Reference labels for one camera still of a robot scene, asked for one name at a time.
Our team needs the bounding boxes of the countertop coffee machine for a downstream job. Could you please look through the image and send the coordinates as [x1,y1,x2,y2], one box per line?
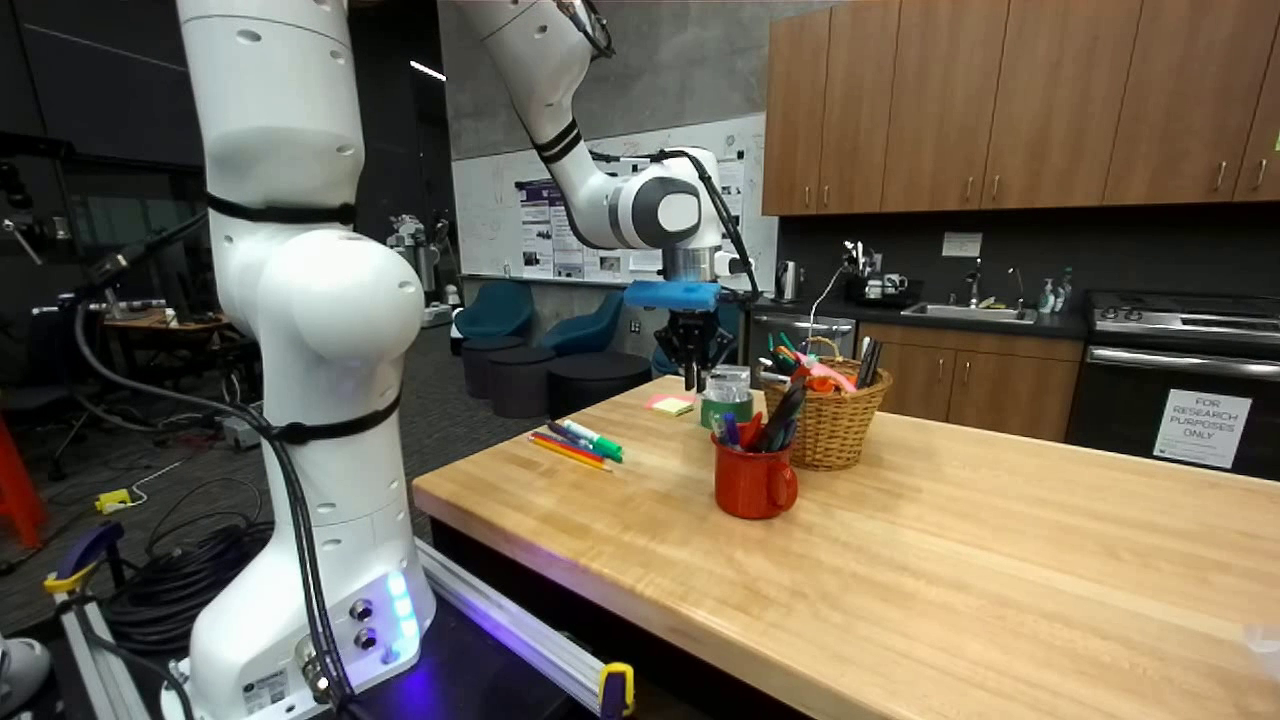
[841,236,914,314]

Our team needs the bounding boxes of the black cable coil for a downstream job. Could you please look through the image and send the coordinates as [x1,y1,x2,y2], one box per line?
[100,508,276,661]

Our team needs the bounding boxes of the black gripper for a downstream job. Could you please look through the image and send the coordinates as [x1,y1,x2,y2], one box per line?
[657,309,732,395]

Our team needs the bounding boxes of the wicker basket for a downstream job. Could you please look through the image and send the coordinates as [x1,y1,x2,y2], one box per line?
[758,361,897,471]

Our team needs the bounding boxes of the stainless steel dishwasher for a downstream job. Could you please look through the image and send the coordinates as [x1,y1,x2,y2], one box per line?
[739,309,863,387]

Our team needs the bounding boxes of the white wall plate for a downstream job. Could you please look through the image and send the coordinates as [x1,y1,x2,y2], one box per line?
[934,229,987,264]

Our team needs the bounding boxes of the stainless steel oven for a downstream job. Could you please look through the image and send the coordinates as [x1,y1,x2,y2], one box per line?
[1063,287,1280,484]

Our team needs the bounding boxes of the red floor object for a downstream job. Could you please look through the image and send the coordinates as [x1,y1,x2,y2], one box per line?
[0,417,51,556]

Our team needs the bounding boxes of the wide wooden lower cabinet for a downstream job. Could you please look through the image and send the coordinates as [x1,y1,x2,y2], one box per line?
[860,321,1086,444]

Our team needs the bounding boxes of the chrome faucet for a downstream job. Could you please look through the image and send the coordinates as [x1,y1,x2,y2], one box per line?
[962,256,1033,321]

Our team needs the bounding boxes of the orange plastic object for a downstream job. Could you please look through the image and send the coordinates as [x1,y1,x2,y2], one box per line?
[794,358,860,401]

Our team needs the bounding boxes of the printed research poster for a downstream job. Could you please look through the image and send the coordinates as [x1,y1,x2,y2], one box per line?
[506,165,753,283]

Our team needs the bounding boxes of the blue yellow rail clamp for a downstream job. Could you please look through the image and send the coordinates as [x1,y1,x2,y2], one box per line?
[592,661,641,720]

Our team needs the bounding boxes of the aluminium frame rail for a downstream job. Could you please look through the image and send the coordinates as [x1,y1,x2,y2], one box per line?
[407,536,641,720]

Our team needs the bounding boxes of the red mug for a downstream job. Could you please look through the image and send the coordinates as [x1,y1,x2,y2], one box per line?
[711,437,803,523]

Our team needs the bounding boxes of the black ottoman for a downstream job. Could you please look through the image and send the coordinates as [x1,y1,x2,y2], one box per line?
[545,348,659,419]
[459,343,552,410]

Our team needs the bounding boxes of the steel kitchen sink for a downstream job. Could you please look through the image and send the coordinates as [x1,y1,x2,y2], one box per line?
[899,301,1044,328]

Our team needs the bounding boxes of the red marker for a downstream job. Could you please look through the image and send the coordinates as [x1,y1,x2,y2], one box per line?
[532,424,612,466]

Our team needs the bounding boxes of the white paper sign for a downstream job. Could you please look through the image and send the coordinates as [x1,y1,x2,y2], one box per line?
[1146,385,1257,471]

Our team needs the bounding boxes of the white power cable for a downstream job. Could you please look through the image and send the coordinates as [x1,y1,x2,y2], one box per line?
[794,256,860,332]

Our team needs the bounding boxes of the white poster board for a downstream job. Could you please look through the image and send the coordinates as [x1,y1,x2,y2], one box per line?
[451,107,784,301]

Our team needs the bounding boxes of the wooden upper cabinets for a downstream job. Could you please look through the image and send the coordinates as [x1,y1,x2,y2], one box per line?
[758,0,1280,222]

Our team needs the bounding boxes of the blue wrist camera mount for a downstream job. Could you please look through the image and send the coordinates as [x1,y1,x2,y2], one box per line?
[618,273,732,321]

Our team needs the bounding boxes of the green white marker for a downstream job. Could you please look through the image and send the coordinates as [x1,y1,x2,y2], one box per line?
[546,417,628,468]

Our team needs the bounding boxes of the black kitchen countertop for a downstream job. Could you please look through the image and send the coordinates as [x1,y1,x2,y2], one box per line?
[739,297,1091,343]

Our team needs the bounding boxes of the black silver marker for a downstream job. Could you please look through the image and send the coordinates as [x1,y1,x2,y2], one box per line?
[852,332,887,392]

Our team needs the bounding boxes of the orange marker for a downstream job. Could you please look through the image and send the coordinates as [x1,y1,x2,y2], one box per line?
[527,427,607,471]

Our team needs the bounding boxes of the yellow cable connector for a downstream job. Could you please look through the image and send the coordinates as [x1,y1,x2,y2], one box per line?
[88,484,149,521]

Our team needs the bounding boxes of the teal lounge chair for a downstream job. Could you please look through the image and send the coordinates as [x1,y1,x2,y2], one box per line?
[643,297,746,385]
[532,291,628,365]
[451,278,539,361]

